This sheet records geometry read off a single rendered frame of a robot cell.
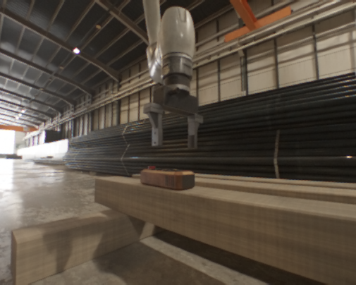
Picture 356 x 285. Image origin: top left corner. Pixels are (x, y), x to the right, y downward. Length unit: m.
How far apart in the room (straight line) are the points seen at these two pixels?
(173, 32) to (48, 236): 0.59
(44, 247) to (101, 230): 0.14
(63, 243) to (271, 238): 0.47
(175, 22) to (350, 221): 0.55
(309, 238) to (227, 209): 0.13
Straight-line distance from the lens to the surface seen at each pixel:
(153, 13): 0.75
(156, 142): 0.44
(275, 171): 1.44
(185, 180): 0.45
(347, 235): 0.34
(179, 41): 0.54
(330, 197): 0.53
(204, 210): 0.40
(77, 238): 0.58
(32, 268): 0.57
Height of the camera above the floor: 0.28
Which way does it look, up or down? 4 degrees up
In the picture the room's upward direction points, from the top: straight up
